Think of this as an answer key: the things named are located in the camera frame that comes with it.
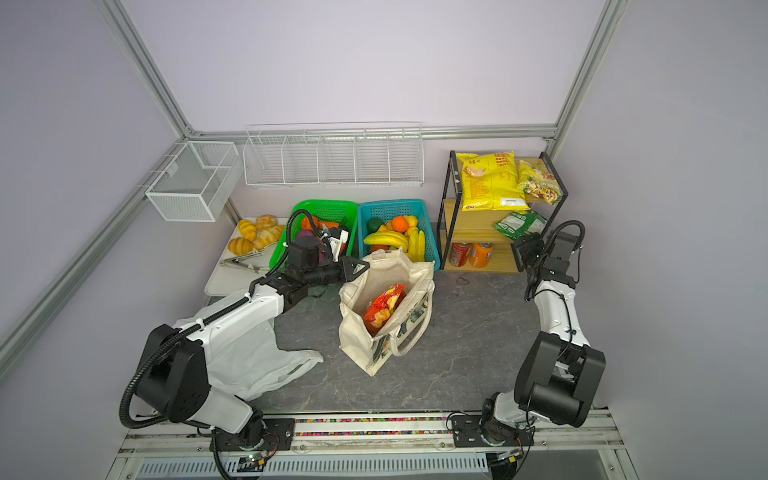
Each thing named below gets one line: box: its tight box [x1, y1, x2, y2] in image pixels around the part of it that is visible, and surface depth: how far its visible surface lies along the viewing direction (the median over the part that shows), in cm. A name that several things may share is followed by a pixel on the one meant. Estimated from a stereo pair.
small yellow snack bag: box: [516, 159, 562, 205], surface depth 77 cm
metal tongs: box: [220, 250, 270, 274], surface depth 107 cm
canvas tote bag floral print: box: [338, 248, 436, 377], surface depth 81 cm
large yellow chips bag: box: [456, 151, 530, 211], surface depth 80 cm
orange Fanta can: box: [469, 242, 494, 269], surface depth 101 cm
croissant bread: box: [228, 237, 253, 256], surface depth 113 cm
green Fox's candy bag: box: [494, 210, 548, 240], surface depth 94 cm
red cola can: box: [448, 242, 472, 267], surface depth 101 cm
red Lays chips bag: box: [364, 283, 407, 337], surface depth 81 cm
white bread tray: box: [204, 224, 278, 297], surface depth 107 cm
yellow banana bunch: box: [363, 230, 410, 251], surface depth 103 cm
